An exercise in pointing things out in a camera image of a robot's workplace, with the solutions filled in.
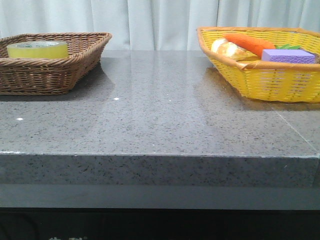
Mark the white curtain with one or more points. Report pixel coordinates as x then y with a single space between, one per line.
146 25

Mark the brown object in basket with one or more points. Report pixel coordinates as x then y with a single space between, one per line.
317 58

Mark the yellow packing tape roll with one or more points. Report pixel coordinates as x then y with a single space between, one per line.
47 49

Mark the brown wicker basket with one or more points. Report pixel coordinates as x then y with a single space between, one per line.
47 77

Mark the yellow woven basket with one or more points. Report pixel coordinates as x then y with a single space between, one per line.
267 81

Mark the toy bread roll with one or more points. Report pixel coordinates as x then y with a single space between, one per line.
222 46

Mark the orange toy carrot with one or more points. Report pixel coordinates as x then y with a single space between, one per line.
249 43

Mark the purple sponge block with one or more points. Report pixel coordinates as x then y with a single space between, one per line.
292 56

